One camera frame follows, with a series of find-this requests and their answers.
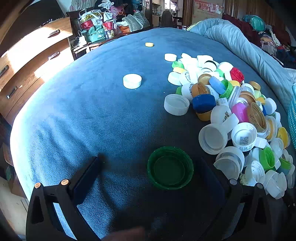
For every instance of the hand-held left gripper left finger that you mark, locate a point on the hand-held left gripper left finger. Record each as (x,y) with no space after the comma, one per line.
(89,176)

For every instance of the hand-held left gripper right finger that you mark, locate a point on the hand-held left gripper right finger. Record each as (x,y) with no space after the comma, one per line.
(214,183)

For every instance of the large green bottle cap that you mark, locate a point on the large green bottle cap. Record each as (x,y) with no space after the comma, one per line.
(170,168)

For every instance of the pile of mixed bottle caps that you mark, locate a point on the pile of mixed bottle caps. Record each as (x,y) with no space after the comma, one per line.
(231,109)

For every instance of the light blue perforated basket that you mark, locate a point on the light blue perforated basket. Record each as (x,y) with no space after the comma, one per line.
(292,115)

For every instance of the blue fleece blanket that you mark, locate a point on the blue fleece blanket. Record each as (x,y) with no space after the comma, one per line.
(92,115)

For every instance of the wide white bottle cap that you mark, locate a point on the wide white bottle cap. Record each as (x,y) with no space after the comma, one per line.
(132,81)

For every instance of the wooden drawer dresser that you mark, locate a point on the wooden drawer dresser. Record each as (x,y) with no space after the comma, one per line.
(34,69)

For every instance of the dark wooden side cabinet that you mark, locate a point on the dark wooden side cabinet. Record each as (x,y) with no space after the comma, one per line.
(101,44)

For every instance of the light blue duvet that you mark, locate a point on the light blue duvet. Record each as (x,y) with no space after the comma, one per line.
(242,46)

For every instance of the small yellow bottle cap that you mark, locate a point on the small yellow bottle cap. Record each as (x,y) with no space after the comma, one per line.
(149,44)

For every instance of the heap of bags and clothes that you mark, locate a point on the heap of bags and clothes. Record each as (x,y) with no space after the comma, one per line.
(97,25)

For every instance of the heap of mixed clothes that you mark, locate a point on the heap of mixed clothes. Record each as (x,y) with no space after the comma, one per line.
(275,44)

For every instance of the dark red fuzzy blanket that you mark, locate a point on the dark red fuzzy blanket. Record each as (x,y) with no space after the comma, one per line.
(240,26)

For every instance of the teal plastic bundle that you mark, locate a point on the teal plastic bundle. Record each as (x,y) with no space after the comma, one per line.
(255,22)

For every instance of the black television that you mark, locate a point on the black television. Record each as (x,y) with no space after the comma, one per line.
(34,14)

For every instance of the chair with dark coat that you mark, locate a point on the chair with dark coat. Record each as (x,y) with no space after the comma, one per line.
(166,18)

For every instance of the red printed cardboard box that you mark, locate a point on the red printed cardboard box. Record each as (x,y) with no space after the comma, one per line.
(208,9)

